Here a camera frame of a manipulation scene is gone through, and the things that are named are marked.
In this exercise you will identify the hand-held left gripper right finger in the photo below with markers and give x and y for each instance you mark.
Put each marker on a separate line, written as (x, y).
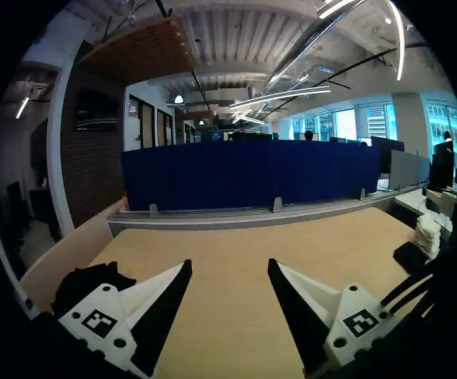
(351, 316)

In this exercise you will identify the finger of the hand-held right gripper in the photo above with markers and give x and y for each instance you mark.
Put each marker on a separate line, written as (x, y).
(445, 199)

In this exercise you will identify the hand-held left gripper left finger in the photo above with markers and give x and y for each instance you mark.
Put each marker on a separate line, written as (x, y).
(106, 316)

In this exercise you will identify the black towel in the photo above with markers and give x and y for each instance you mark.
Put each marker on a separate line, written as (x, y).
(410, 254)

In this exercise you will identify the stack of white towels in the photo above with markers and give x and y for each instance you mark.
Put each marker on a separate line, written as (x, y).
(428, 233)

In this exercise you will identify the heap of black towels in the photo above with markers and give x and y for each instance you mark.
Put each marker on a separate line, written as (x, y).
(82, 282)

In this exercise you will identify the grey desk screen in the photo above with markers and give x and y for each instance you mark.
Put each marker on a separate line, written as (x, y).
(408, 169)

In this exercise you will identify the black monitor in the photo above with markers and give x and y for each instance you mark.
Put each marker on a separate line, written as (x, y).
(386, 152)

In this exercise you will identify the blue desk screen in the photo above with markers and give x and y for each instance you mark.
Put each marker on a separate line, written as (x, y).
(248, 177)

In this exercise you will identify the wall-mounted black screen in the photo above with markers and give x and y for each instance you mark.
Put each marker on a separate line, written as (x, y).
(97, 110)

